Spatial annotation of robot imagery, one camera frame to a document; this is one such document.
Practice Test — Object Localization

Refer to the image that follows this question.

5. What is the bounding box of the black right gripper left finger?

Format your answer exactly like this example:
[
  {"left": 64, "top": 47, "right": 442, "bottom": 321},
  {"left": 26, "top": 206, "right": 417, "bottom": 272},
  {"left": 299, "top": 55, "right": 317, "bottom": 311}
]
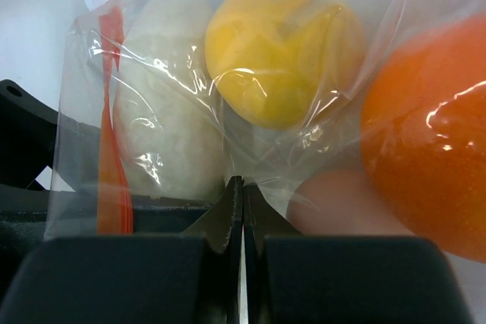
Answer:
[{"left": 1, "top": 177, "right": 242, "bottom": 323}]

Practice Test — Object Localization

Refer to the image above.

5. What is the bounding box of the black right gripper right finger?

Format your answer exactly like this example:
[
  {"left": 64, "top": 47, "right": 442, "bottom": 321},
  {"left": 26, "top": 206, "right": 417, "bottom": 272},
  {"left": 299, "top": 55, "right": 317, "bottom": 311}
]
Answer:
[{"left": 242, "top": 184, "right": 472, "bottom": 323}]

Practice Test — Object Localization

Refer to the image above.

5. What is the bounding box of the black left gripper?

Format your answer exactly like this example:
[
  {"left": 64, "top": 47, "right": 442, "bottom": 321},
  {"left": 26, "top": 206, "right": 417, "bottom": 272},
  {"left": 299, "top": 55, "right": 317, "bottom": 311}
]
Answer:
[{"left": 1, "top": 79, "right": 211, "bottom": 294}]

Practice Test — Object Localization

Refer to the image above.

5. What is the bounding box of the clear zip top bag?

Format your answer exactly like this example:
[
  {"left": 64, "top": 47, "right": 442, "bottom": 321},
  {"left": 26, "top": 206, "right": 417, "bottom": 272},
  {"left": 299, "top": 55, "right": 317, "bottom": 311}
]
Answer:
[{"left": 43, "top": 0, "right": 486, "bottom": 241}]

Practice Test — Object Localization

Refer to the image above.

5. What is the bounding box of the fake pink peach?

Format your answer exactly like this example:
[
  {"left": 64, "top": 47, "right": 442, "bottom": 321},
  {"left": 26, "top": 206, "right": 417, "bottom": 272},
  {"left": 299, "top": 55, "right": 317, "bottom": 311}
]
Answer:
[{"left": 286, "top": 169, "right": 411, "bottom": 236}]

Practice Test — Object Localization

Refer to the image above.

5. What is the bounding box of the fake white radish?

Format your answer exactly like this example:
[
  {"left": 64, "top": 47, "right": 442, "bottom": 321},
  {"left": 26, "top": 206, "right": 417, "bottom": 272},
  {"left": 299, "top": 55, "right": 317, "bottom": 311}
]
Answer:
[{"left": 112, "top": 0, "right": 225, "bottom": 201}]

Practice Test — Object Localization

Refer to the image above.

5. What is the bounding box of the fake orange fruit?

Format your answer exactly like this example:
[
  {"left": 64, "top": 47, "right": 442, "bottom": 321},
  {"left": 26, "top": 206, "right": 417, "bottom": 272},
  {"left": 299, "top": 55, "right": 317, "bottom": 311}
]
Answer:
[{"left": 360, "top": 14, "right": 485, "bottom": 262}]

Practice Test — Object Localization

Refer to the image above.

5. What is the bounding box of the fake yellow lemon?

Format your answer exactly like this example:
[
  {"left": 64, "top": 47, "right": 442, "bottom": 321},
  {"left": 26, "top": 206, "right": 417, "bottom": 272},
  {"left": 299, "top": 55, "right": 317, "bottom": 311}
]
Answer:
[{"left": 205, "top": 0, "right": 367, "bottom": 130}]

